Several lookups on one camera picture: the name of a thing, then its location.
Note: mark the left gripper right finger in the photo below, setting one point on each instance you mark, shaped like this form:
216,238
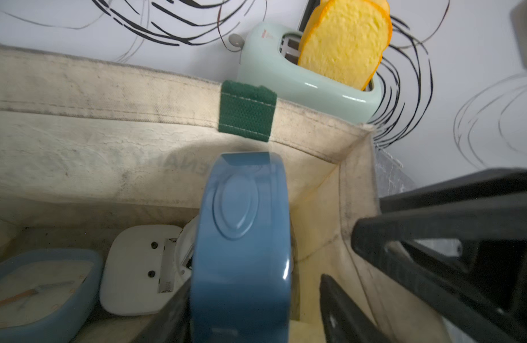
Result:
343,320

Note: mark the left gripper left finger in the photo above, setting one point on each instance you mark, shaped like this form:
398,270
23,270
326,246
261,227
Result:
172,323

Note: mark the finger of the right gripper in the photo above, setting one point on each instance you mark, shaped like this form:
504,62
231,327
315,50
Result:
461,247

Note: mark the white square clock orange numerals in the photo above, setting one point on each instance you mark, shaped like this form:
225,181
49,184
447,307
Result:
146,266

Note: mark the blue beige round clock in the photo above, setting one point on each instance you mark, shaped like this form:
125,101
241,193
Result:
241,278

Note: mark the light blue square clock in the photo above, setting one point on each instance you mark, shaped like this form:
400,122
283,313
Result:
47,295

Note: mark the cream canvas tote bag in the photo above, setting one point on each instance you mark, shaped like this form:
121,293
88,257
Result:
88,148

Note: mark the yellow toast slice front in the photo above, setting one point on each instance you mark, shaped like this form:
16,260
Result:
344,40

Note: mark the mint green toaster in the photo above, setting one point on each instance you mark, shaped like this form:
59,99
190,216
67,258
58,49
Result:
269,57

